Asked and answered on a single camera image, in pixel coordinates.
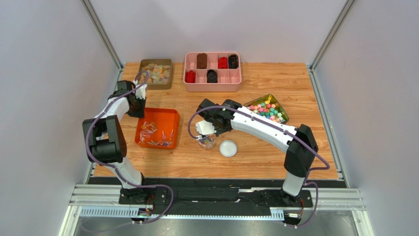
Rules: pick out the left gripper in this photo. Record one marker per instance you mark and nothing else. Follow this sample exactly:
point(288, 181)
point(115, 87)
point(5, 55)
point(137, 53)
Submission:
point(140, 113)

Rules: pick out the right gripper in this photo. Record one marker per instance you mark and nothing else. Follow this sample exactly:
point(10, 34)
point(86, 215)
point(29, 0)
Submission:
point(207, 137)

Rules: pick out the orange tray of lollipops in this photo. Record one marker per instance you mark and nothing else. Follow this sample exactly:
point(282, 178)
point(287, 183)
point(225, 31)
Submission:
point(159, 128)

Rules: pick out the bronze tin of gummy candies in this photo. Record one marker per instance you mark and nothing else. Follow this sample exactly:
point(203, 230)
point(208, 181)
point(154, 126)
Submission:
point(160, 72)

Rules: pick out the green tin of star candies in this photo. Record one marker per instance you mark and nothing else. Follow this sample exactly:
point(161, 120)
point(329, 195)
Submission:
point(268, 107)

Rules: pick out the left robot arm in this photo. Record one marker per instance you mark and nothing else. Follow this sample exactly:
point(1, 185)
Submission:
point(105, 142)

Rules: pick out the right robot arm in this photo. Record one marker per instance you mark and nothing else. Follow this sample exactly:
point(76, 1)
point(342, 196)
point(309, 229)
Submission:
point(298, 143)

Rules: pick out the clear glass jar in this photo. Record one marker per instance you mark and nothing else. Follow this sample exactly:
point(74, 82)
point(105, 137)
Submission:
point(207, 141)

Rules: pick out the white jar lid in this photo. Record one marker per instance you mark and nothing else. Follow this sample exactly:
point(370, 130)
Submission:
point(228, 148)

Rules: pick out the black candy lower compartment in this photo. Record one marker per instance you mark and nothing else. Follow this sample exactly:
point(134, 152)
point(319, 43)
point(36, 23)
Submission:
point(212, 76)

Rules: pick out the black candy compartment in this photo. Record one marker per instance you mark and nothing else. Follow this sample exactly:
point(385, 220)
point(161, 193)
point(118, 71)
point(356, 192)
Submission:
point(233, 61)
point(212, 76)

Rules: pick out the pink divided organizer box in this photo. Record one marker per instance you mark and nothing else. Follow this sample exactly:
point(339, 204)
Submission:
point(229, 80)

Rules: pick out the red candy lower compartment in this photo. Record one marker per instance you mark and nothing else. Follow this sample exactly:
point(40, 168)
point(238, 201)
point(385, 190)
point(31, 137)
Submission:
point(190, 77)

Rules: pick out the black candy upper compartment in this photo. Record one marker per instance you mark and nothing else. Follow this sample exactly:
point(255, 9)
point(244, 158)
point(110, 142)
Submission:
point(233, 61)

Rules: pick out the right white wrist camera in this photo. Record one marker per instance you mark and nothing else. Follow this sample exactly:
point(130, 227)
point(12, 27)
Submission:
point(205, 129)

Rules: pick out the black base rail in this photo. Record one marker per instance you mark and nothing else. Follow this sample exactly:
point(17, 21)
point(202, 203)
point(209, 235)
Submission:
point(213, 197)

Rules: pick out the left aluminium frame post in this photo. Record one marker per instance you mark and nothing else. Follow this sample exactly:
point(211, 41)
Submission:
point(91, 12)

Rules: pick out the aluminium frame post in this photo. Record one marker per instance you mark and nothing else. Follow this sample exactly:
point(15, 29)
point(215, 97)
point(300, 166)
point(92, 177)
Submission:
point(91, 12)
point(338, 23)

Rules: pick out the right aluminium frame post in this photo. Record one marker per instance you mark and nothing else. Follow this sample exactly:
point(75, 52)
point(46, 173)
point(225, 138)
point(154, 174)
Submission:
point(338, 23)

